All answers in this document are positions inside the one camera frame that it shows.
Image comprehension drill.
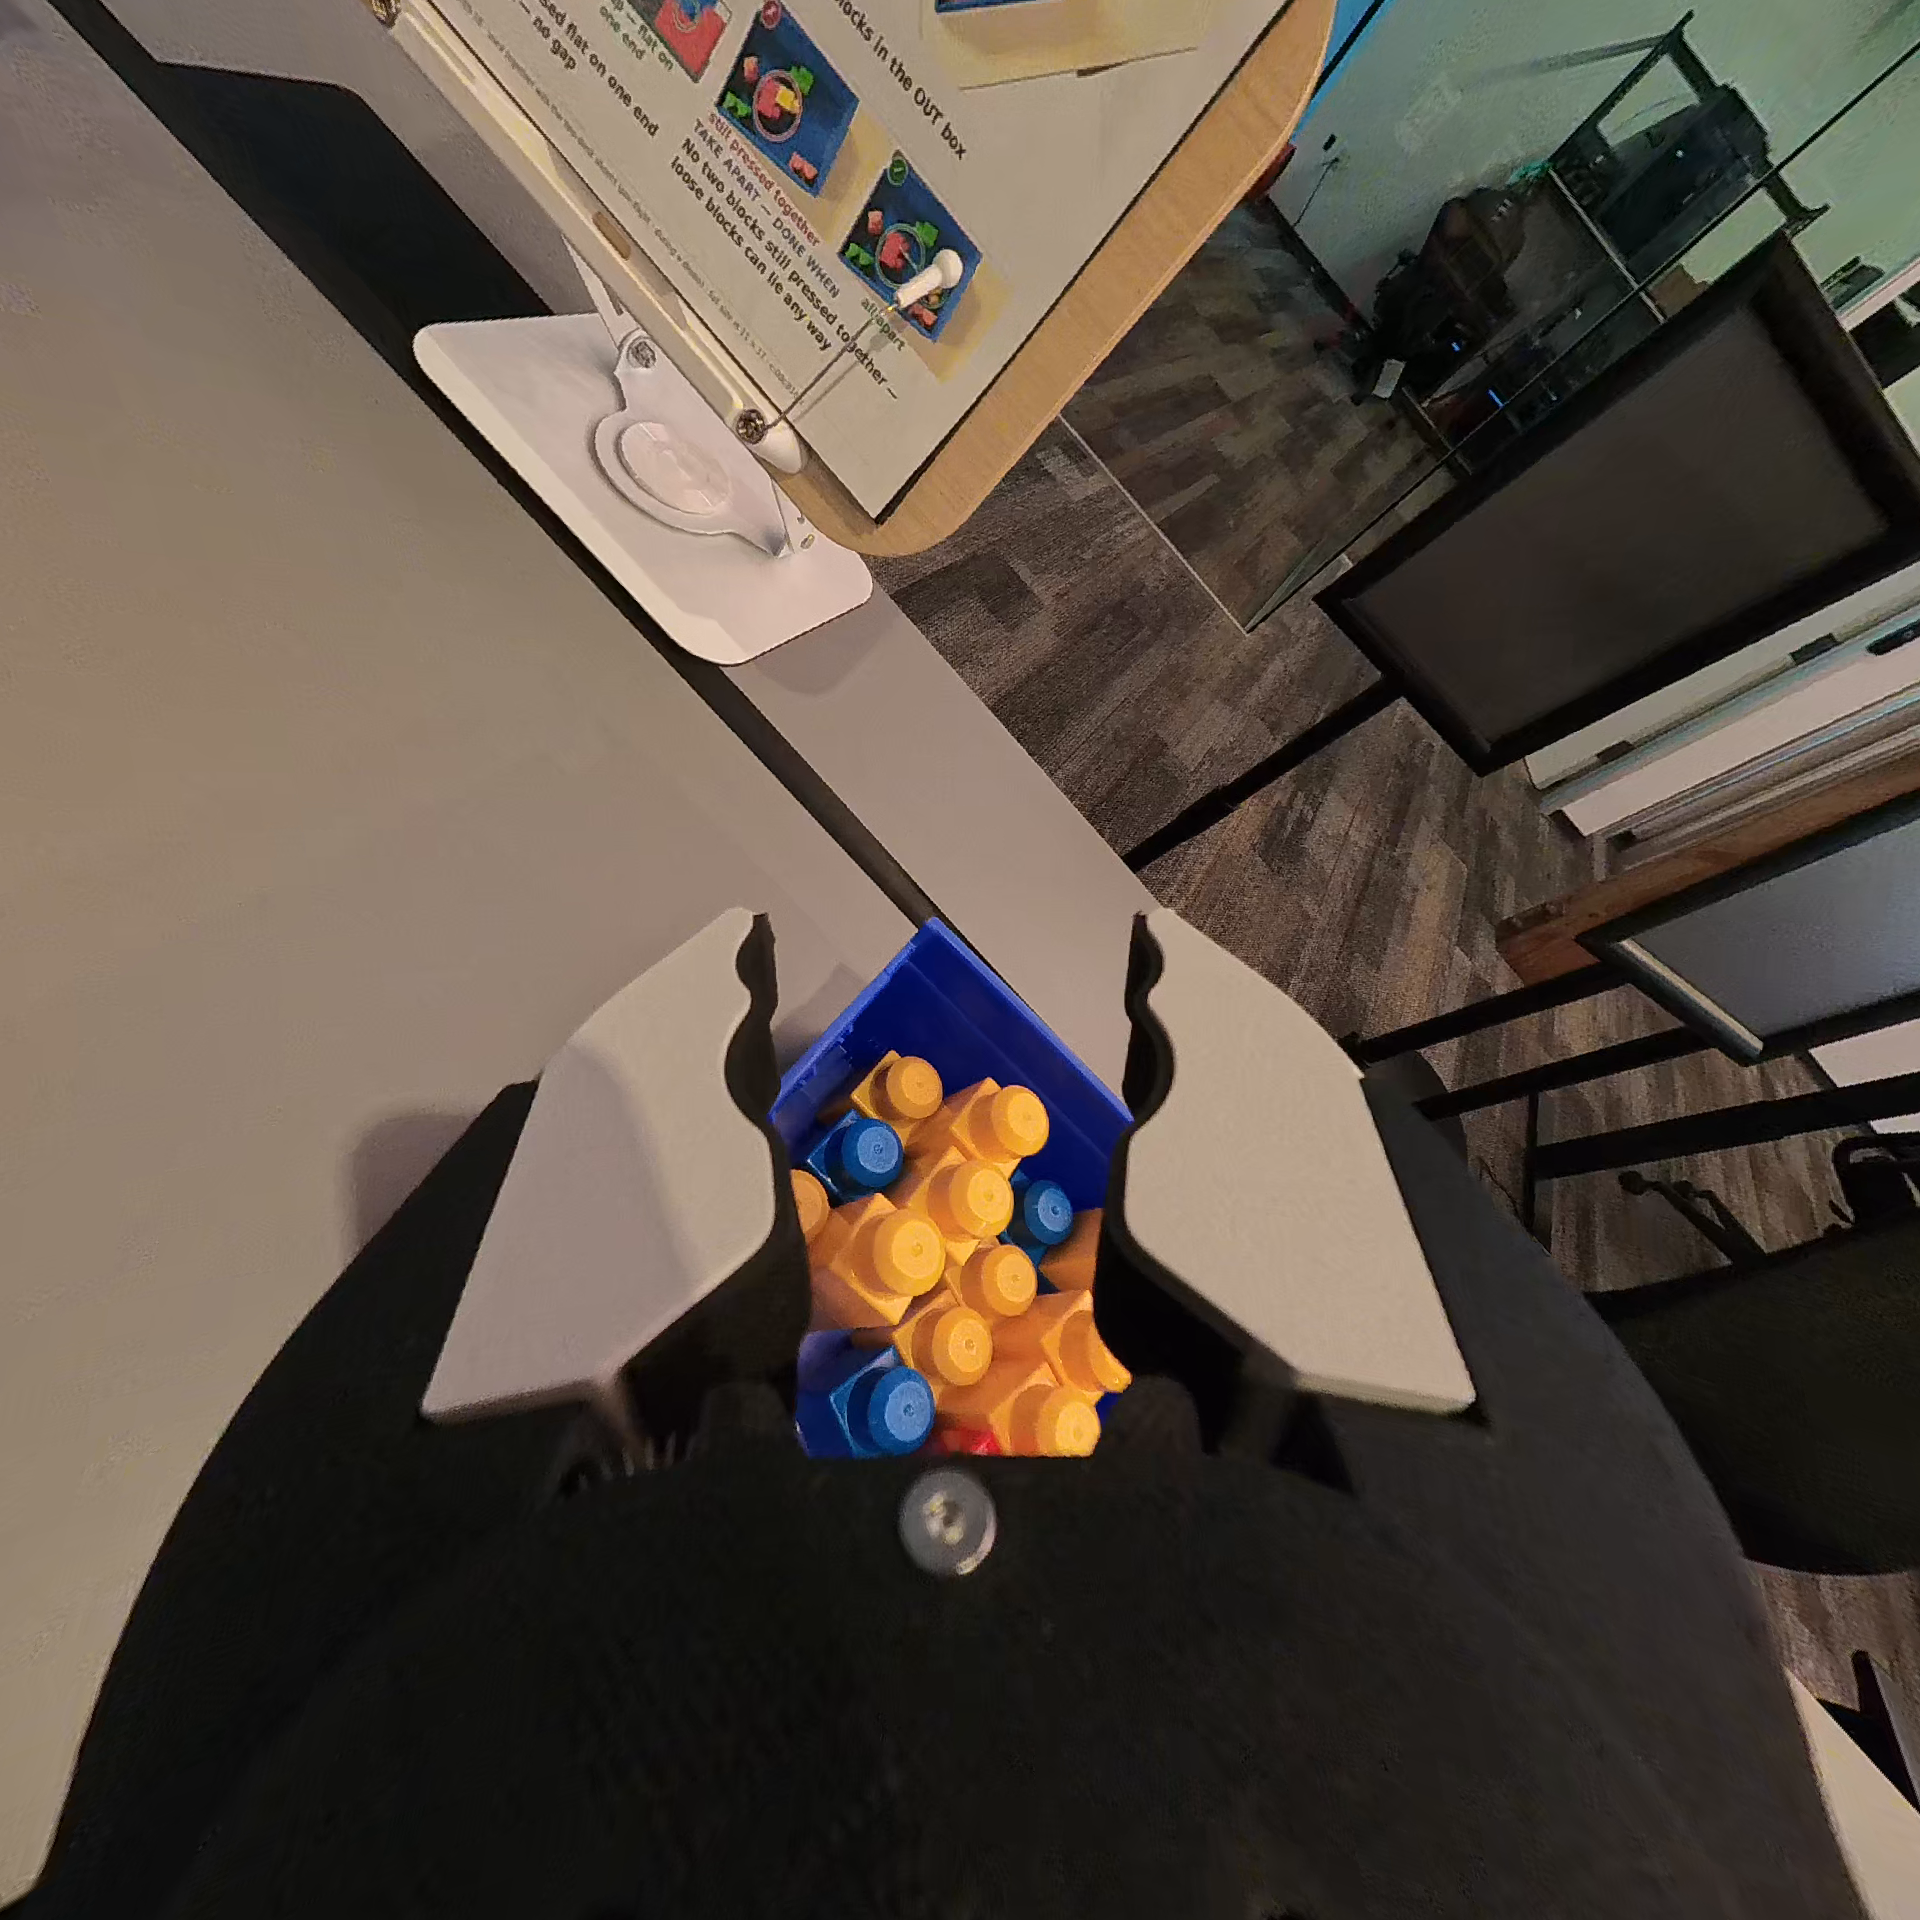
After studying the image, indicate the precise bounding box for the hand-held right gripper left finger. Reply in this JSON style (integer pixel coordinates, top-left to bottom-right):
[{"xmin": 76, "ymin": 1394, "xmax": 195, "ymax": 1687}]
[{"xmin": 419, "ymin": 908, "xmax": 813, "ymax": 1426}]

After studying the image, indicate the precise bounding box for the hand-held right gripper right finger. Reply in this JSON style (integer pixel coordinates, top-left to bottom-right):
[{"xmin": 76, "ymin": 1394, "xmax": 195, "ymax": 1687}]
[{"xmin": 1095, "ymin": 911, "xmax": 1479, "ymax": 1445}]

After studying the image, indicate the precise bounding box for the cluster of assembled block steps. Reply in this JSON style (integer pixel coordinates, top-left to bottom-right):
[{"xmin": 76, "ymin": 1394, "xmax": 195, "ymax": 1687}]
[{"xmin": 785, "ymin": 1053, "xmax": 1133, "ymax": 1461}]

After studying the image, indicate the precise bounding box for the blue plastic bin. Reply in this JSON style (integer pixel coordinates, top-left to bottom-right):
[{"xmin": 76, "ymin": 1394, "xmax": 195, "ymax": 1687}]
[{"xmin": 767, "ymin": 919, "xmax": 1133, "ymax": 1461}]

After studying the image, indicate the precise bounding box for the black screen easel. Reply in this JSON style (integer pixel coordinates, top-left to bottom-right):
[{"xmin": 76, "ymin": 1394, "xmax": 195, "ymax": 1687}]
[{"xmin": 1351, "ymin": 961, "xmax": 1920, "ymax": 1248}]

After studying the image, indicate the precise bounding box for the black fabric chair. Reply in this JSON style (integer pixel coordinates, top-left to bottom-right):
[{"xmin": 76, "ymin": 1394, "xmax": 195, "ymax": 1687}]
[{"xmin": 1590, "ymin": 1202, "xmax": 1920, "ymax": 1577}]

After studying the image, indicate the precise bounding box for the framed grey screen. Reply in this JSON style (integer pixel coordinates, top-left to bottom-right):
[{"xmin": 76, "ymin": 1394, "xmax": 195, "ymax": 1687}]
[
  {"xmin": 1581, "ymin": 841, "xmax": 1920, "ymax": 1066},
  {"xmin": 1317, "ymin": 231, "xmax": 1920, "ymax": 778}
]

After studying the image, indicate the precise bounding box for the black desk mat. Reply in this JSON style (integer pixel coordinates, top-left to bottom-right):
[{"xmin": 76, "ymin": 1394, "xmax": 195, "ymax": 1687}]
[{"xmin": 149, "ymin": 61, "xmax": 548, "ymax": 324}]

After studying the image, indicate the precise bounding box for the instruction poster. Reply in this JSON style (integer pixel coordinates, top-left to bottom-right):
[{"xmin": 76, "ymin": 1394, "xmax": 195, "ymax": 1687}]
[{"xmin": 396, "ymin": 0, "xmax": 1296, "ymax": 520}]

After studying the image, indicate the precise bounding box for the black metal shelf rack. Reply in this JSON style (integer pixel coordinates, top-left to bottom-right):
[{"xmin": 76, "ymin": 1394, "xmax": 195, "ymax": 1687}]
[{"xmin": 1395, "ymin": 22, "xmax": 1826, "ymax": 436}]

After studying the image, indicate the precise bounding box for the metal poster bracket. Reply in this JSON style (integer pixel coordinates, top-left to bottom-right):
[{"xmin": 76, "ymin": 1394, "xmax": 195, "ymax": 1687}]
[{"xmin": 591, "ymin": 338, "xmax": 820, "ymax": 562}]

